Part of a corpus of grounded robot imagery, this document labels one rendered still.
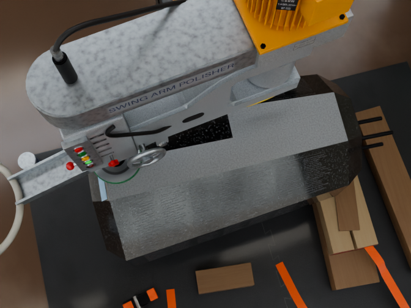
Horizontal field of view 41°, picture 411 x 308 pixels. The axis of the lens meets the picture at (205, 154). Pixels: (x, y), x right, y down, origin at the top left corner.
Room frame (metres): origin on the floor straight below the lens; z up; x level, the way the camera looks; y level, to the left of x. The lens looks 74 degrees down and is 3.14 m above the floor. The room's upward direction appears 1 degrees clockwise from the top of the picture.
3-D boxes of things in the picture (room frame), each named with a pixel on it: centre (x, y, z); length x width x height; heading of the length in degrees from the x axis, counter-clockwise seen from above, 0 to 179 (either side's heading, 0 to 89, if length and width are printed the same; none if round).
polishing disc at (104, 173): (0.63, 0.38, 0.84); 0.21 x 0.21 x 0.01
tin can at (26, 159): (0.80, 1.00, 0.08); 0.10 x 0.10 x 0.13
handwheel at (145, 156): (0.57, 0.23, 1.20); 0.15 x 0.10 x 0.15; 113
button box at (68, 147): (0.50, 0.40, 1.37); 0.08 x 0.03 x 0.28; 113
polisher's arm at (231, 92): (0.77, 0.02, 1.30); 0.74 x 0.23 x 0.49; 113
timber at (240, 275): (0.18, -0.11, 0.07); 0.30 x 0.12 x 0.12; 100
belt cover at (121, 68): (0.77, 0.06, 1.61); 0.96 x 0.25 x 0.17; 113
